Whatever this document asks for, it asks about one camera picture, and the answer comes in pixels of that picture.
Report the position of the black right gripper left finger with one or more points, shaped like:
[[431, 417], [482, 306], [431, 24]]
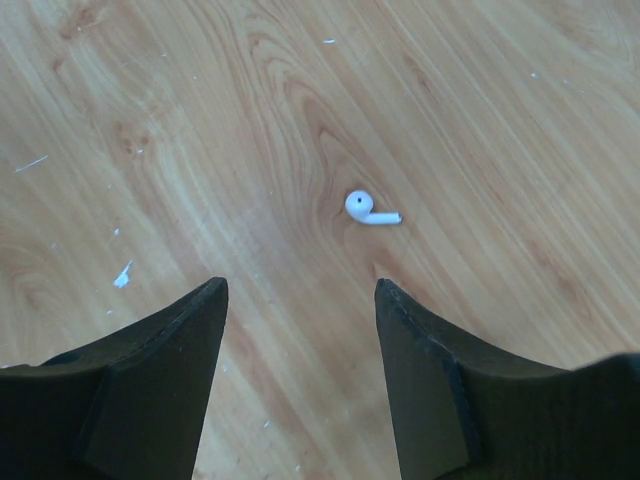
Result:
[[130, 405]]

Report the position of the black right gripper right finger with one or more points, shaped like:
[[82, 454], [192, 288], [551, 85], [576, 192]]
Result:
[[462, 408]]

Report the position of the white earbud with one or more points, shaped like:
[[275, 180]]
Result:
[[359, 206]]

